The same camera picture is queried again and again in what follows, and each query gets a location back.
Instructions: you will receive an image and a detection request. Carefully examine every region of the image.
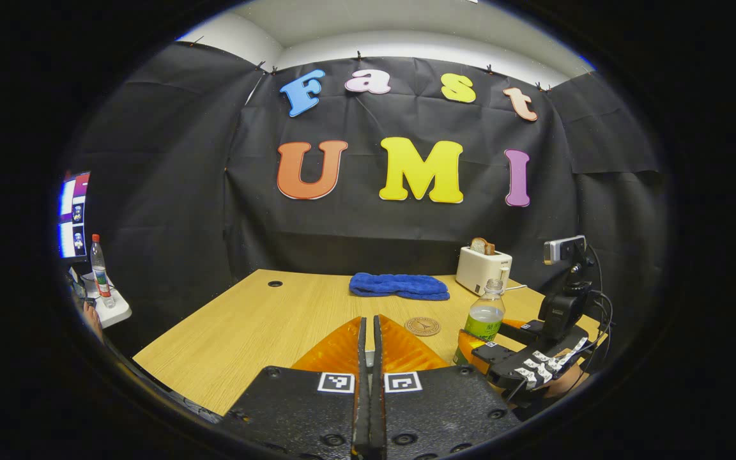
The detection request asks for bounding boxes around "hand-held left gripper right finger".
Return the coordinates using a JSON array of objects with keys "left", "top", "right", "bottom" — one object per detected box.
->
[{"left": 373, "top": 315, "right": 522, "bottom": 460}]

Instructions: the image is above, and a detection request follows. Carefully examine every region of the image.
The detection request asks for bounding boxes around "red cap plastic bottle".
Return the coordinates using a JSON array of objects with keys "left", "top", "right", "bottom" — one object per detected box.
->
[{"left": 90, "top": 234, "right": 116, "bottom": 309}]

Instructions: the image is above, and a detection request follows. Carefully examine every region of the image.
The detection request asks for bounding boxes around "computer monitor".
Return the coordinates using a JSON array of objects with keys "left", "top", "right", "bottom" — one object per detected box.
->
[{"left": 58, "top": 171, "right": 91, "bottom": 259}]

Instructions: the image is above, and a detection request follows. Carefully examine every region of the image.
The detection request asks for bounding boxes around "black backdrop cloth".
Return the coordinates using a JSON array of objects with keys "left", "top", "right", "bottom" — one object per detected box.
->
[{"left": 71, "top": 42, "right": 669, "bottom": 358}]

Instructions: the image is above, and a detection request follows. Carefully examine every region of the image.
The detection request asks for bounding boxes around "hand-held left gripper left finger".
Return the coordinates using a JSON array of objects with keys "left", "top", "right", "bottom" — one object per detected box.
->
[{"left": 221, "top": 316, "right": 369, "bottom": 460}]

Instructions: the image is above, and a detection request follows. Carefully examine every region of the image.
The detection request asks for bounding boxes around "round wooden coaster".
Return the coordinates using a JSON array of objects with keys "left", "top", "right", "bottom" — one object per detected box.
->
[{"left": 404, "top": 317, "right": 441, "bottom": 337}]

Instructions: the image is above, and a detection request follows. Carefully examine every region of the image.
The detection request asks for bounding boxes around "blue towel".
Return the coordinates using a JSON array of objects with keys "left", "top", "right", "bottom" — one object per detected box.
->
[{"left": 349, "top": 273, "right": 450, "bottom": 302}]

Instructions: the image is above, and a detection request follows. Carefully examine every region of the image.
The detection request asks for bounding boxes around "green label water bottle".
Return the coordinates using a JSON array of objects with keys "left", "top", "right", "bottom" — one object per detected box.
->
[{"left": 454, "top": 279, "right": 507, "bottom": 366}]

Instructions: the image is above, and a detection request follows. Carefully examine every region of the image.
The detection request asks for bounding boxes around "white side table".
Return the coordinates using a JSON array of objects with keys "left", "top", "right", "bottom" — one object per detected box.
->
[{"left": 80, "top": 272, "right": 132, "bottom": 328}]

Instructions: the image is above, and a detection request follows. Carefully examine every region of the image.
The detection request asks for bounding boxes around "white toaster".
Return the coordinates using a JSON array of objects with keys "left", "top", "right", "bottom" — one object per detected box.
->
[{"left": 456, "top": 246, "right": 513, "bottom": 296}]

